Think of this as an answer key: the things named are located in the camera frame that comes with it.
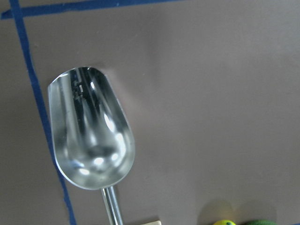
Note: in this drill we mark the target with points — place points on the metal ice scoop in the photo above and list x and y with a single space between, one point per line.
93 144

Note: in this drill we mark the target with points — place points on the wooden cutting board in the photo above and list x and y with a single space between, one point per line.
156 222

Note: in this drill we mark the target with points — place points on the yellow lemon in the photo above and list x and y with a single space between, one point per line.
224 222

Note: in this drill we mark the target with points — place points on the green avocado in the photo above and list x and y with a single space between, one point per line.
260 222

